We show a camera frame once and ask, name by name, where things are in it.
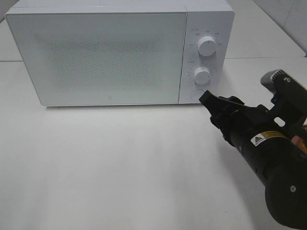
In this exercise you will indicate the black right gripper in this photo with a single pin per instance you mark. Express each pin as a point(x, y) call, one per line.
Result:
point(257, 129)

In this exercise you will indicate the round white door button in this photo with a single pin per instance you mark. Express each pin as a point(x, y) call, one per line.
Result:
point(196, 94)

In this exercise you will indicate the white microwave door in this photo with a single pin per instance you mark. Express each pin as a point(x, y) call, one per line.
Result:
point(101, 59)

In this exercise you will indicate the burger with lettuce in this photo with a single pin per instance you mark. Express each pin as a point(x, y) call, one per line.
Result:
point(300, 143)

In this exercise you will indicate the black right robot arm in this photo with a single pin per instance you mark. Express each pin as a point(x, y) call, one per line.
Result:
point(284, 176)

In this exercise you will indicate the lower white dial knob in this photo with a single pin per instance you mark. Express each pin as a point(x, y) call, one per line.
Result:
point(201, 75)

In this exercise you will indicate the white dial knob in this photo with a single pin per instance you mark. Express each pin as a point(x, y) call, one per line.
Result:
point(206, 45)
point(201, 75)

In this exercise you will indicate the upper white dial knob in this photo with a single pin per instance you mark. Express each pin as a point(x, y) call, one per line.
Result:
point(206, 45)

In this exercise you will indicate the white microwave oven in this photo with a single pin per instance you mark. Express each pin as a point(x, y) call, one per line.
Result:
point(203, 17)

